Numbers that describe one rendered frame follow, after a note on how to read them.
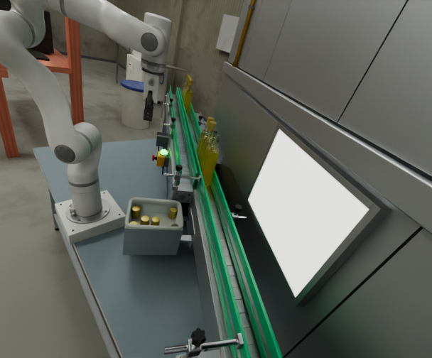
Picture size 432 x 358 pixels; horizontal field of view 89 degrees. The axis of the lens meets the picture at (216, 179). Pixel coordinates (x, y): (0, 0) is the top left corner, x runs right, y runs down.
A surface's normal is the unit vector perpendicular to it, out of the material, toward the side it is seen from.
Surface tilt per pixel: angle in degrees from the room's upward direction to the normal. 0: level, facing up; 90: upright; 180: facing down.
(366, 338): 90
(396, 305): 90
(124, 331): 0
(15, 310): 0
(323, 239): 90
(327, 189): 90
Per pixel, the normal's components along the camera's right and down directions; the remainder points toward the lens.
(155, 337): 0.26, -0.82
